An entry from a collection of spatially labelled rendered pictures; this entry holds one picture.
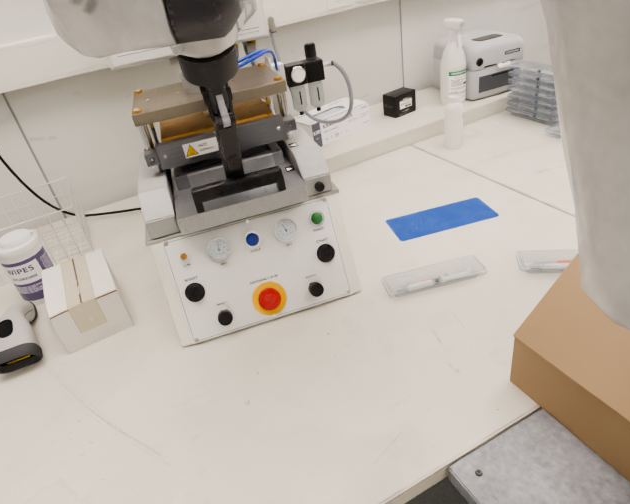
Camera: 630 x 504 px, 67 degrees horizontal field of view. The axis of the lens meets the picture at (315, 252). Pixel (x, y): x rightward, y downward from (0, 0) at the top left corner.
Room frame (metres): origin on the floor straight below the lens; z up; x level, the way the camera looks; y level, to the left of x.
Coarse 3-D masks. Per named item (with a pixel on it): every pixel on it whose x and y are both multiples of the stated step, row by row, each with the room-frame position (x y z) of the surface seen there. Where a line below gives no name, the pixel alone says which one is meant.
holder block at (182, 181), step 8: (264, 144) 0.89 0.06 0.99; (272, 144) 0.88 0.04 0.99; (248, 152) 0.89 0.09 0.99; (256, 152) 0.89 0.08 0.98; (264, 152) 0.85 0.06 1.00; (272, 152) 0.84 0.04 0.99; (280, 152) 0.84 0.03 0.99; (208, 160) 0.87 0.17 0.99; (216, 160) 0.87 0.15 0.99; (280, 160) 0.84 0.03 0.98; (176, 168) 0.85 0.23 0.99; (184, 168) 0.86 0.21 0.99; (192, 168) 0.86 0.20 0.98; (200, 168) 0.82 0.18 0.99; (208, 168) 0.82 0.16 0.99; (176, 176) 0.81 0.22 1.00; (184, 176) 0.80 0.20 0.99; (176, 184) 0.80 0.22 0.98; (184, 184) 0.80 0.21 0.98
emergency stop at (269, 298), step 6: (270, 288) 0.68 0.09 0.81; (264, 294) 0.67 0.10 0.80; (270, 294) 0.67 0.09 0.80; (276, 294) 0.67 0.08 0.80; (264, 300) 0.66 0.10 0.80; (270, 300) 0.66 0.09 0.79; (276, 300) 0.67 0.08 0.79; (264, 306) 0.66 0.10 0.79; (270, 306) 0.66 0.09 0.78; (276, 306) 0.66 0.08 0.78
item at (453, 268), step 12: (432, 264) 0.71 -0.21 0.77; (444, 264) 0.70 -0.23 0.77; (456, 264) 0.70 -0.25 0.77; (468, 264) 0.69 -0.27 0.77; (480, 264) 0.68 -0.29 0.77; (384, 276) 0.70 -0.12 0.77; (396, 276) 0.69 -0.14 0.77; (408, 276) 0.69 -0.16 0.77; (420, 276) 0.68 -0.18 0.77; (432, 276) 0.68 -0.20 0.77; (444, 276) 0.67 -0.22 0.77; (456, 276) 0.66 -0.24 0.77; (396, 288) 0.66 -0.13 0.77; (408, 288) 0.65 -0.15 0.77
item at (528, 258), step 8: (520, 256) 0.69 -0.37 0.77; (528, 256) 0.68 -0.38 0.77; (536, 256) 0.68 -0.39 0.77; (544, 256) 0.67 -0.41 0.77; (552, 256) 0.67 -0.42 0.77; (560, 256) 0.67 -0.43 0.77; (568, 256) 0.66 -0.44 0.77; (520, 264) 0.66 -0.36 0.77; (528, 264) 0.66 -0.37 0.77; (536, 264) 0.66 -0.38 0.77; (544, 264) 0.65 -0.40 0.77; (552, 264) 0.65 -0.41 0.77; (560, 264) 0.64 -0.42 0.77; (568, 264) 0.64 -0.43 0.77
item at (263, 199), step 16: (256, 160) 0.79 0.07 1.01; (272, 160) 0.79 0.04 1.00; (192, 176) 0.76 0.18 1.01; (208, 176) 0.77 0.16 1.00; (224, 176) 0.77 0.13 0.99; (288, 176) 0.78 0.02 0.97; (176, 192) 0.79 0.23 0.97; (256, 192) 0.73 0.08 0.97; (272, 192) 0.72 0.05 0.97; (288, 192) 0.72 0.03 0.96; (304, 192) 0.73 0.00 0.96; (176, 208) 0.73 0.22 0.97; (192, 208) 0.72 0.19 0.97; (208, 208) 0.71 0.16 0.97; (224, 208) 0.70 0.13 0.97; (240, 208) 0.71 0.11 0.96; (256, 208) 0.71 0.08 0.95; (272, 208) 0.72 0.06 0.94; (192, 224) 0.69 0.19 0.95; (208, 224) 0.70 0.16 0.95
